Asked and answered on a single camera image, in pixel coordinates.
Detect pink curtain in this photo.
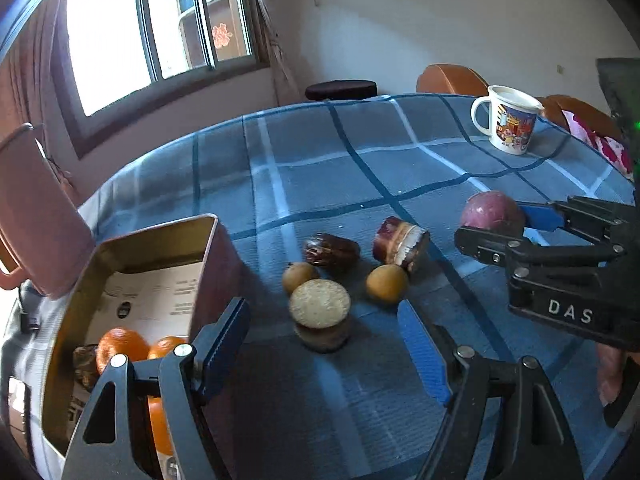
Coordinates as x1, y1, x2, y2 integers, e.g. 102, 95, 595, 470
0, 0, 81, 206

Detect blue plaid tablecloth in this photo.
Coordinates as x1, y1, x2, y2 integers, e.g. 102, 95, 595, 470
0, 92, 640, 480

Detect pink electric kettle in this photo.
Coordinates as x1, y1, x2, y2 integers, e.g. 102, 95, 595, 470
0, 122, 96, 297

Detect black kettle power cable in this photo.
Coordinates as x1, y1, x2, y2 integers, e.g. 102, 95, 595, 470
17, 280, 41, 335

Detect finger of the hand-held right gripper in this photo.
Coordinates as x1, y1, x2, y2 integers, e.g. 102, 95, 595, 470
454, 226, 626, 266
520, 196, 632, 245

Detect purple passion fruit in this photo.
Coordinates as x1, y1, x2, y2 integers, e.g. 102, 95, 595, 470
460, 190, 527, 238

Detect beige curtain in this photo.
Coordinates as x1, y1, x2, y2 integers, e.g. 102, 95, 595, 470
245, 0, 301, 108

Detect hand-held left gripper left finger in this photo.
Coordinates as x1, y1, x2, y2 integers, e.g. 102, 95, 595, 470
60, 297, 251, 480

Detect rectangular metal tin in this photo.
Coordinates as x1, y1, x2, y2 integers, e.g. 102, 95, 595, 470
40, 214, 246, 480

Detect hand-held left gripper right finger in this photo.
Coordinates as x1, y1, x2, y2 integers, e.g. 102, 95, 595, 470
397, 300, 586, 480

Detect white cartoon mug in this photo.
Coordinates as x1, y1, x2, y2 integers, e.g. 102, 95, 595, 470
471, 85, 545, 156

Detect orange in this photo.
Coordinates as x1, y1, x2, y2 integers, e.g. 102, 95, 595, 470
96, 327, 151, 376
147, 336, 188, 361
147, 396, 173, 456

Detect printed paper leaflet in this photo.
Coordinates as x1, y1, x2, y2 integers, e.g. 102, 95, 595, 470
70, 264, 206, 411

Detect brown longan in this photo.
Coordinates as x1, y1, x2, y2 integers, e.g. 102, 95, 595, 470
366, 264, 410, 305
282, 261, 321, 295

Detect pink floral cloth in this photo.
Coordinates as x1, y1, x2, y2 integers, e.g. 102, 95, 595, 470
562, 110, 636, 181

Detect dark round stool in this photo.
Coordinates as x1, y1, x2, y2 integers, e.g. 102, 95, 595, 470
305, 80, 378, 102

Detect sliding glass window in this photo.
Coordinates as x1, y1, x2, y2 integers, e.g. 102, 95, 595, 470
50, 0, 271, 161

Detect black smartphone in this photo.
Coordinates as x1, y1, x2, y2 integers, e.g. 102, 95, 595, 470
6, 376, 32, 433

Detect person's right hand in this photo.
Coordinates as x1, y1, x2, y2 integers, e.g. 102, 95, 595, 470
596, 345, 626, 408

